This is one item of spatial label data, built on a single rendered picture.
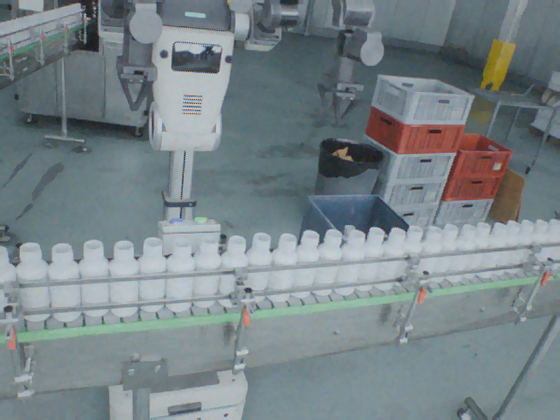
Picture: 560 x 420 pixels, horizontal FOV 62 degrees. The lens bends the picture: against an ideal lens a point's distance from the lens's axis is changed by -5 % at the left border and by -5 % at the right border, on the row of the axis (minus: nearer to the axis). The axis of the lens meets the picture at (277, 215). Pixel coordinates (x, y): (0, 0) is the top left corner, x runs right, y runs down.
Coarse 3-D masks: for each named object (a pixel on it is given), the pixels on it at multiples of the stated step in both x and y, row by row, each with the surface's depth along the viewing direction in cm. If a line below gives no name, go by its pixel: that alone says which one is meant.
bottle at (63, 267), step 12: (60, 252) 92; (72, 252) 91; (60, 264) 90; (72, 264) 92; (48, 276) 91; (60, 276) 90; (72, 276) 91; (60, 288) 91; (72, 288) 93; (60, 300) 93; (72, 300) 94; (72, 312) 95
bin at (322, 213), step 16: (320, 208) 184; (336, 208) 186; (352, 208) 189; (368, 208) 192; (384, 208) 186; (304, 224) 182; (320, 224) 170; (336, 224) 190; (352, 224) 193; (368, 224) 196; (384, 224) 186; (400, 224) 176; (320, 240) 170
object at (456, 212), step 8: (440, 200) 385; (472, 200) 396; (480, 200) 400; (488, 200) 404; (440, 208) 387; (448, 208) 390; (456, 208) 394; (464, 208) 397; (472, 208) 402; (480, 208) 407; (488, 208) 410; (440, 216) 390; (448, 216) 395; (456, 216) 399; (464, 216) 403; (472, 216) 407; (480, 216) 412; (440, 224) 395
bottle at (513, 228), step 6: (510, 222) 136; (510, 228) 134; (516, 228) 134; (510, 234) 135; (516, 234) 135; (510, 240) 135; (516, 240) 135; (510, 246) 135; (504, 252) 136; (510, 252) 136; (504, 258) 137; (510, 258) 138; (498, 264) 138; (504, 264) 138; (504, 270) 139
